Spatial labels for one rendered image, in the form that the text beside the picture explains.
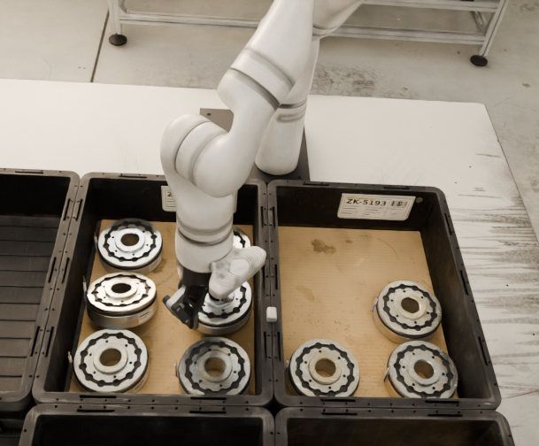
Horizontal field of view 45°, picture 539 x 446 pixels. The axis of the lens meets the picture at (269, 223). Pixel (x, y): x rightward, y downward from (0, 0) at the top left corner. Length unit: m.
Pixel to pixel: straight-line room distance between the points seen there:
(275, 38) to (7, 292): 0.60
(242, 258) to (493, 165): 0.88
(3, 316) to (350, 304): 0.54
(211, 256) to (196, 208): 0.08
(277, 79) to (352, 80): 2.20
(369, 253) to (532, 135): 1.87
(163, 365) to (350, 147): 0.75
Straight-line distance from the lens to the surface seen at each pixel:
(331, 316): 1.03
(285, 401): 0.84
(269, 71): 0.71
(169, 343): 0.99
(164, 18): 2.94
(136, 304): 0.96
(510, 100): 3.07
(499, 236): 1.42
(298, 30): 0.73
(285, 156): 1.29
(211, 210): 0.75
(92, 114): 1.55
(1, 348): 1.03
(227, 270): 0.81
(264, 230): 0.99
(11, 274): 1.10
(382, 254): 1.13
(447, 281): 1.05
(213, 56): 2.95
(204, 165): 0.69
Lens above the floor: 1.68
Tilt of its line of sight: 49 degrees down
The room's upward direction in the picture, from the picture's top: 8 degrees clockwise
